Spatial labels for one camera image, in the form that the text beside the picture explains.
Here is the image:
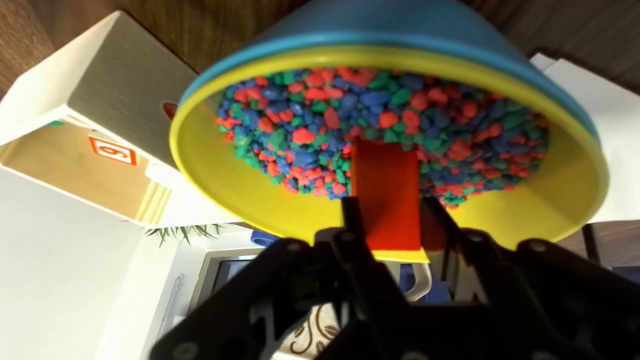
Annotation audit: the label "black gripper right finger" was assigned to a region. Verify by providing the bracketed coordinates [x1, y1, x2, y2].
[422, 196, 640, 360]

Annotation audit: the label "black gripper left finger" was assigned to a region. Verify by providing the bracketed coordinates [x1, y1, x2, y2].
[148, 196, 417, 360]

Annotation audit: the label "red rectangular block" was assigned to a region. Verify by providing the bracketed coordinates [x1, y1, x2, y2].
[349, 136, 428, 254]

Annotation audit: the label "yellow bowl with blue outside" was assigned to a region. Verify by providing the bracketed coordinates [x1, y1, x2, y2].
[166, 0, 612, 267]

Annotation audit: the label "green plant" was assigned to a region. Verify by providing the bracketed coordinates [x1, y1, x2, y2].
[142, 223, 226, 249]

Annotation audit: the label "colourful gravel pebbles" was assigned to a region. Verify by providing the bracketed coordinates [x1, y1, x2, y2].
[214, 65, 552, 209]

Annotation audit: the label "white paper napkin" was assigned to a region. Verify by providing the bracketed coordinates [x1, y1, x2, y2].
[529, 50, 640, 227]

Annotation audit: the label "white cube red number six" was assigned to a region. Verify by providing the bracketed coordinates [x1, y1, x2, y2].
[87, 134, 141, 168]

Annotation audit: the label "light wooden box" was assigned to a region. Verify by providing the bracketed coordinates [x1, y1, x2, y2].
[0, 8, 203, 227]

